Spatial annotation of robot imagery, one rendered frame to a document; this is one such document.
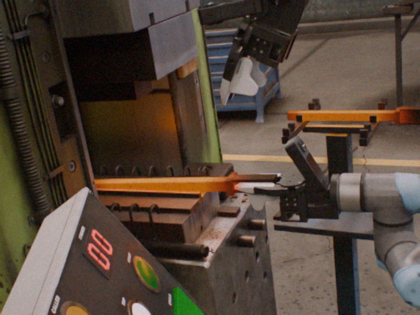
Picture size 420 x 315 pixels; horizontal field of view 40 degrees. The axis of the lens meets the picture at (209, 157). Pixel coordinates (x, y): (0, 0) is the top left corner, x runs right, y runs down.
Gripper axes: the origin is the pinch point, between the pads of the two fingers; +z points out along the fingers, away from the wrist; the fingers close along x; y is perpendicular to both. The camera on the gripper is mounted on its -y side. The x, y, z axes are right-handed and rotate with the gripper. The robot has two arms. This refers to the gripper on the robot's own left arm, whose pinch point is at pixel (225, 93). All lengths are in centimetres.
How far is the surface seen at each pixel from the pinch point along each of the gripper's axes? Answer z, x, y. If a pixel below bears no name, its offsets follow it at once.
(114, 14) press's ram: -5.9, -3.2, -21.7
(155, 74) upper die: 3.0, 1.8, -13.6
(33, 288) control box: 7, -50, -1
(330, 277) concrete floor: 118, 134, 45
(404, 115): 13, 67, 34
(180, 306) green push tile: 17.5, -31.2, 11.1
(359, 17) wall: 133, 773, -25
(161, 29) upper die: -3.2, 6.7, -16.7
